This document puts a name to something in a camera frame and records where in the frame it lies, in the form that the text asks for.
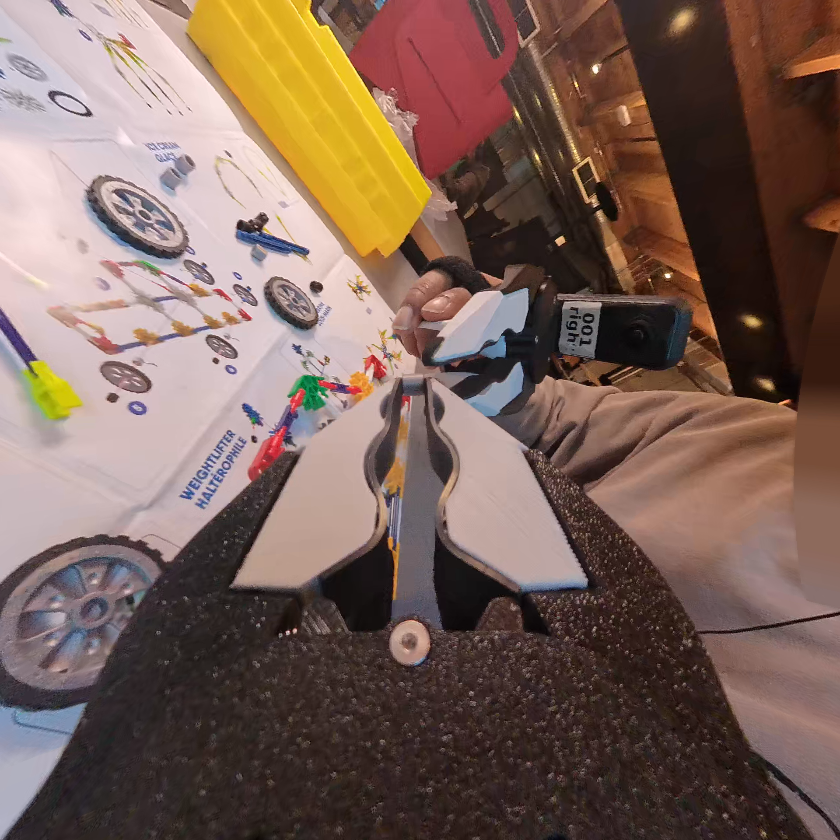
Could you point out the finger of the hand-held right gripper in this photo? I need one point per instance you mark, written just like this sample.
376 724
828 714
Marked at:
496 387
479 322

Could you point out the blue rod V-shaped assembly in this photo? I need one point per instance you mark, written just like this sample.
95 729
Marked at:
50 390

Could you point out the blue rod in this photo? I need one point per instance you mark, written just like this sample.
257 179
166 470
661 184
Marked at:
278 243

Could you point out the colourful construction toy model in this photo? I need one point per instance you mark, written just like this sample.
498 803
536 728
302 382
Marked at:
310 391

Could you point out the small black toy wheel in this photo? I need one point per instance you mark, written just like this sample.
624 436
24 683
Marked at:
290 301
137 215
72 617

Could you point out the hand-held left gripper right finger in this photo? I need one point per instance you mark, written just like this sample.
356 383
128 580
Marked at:
505 525

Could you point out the small grey spacer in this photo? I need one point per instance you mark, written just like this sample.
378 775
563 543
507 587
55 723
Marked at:
177 164

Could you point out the person's right hand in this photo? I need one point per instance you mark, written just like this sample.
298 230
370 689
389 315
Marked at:
440 289

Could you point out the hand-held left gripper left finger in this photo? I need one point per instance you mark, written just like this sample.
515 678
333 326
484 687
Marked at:
315 525

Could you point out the yellow plastic bin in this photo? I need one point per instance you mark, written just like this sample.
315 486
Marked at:
315 105

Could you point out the red bag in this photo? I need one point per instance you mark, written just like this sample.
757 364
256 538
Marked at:
446 79

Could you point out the printed instruction sheet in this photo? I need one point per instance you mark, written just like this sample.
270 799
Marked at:
131 433

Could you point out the clear plastic bag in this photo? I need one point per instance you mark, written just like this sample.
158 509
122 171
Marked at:
414 158

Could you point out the small black piece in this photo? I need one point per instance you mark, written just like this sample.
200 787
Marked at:
256 223

